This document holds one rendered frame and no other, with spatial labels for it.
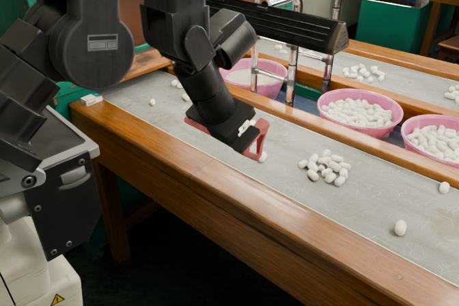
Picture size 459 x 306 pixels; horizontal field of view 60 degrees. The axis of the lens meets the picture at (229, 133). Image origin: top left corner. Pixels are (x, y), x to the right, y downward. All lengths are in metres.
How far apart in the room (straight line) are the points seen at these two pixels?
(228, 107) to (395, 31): 3.35
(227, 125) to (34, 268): 0.37
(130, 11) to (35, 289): 1.02
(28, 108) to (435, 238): 0.82
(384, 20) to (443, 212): 3.00
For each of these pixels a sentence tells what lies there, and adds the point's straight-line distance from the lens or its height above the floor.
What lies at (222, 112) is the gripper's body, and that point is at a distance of 0.59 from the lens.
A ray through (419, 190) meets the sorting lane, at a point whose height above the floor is 0.74.
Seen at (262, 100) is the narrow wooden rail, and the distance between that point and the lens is 1.35.
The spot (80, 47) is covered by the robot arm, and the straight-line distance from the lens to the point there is 0.41.
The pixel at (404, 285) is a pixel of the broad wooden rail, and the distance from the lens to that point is 0.83.
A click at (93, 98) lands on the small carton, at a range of 1.38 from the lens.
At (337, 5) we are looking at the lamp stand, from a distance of 1.43.
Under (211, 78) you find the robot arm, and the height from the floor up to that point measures 1.15.
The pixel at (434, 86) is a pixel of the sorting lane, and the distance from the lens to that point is 1.68.
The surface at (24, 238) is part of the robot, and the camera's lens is 0.74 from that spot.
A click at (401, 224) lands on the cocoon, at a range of 0.95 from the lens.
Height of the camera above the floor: 1.38
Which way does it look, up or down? 32 degrees down
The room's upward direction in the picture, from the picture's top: straight up
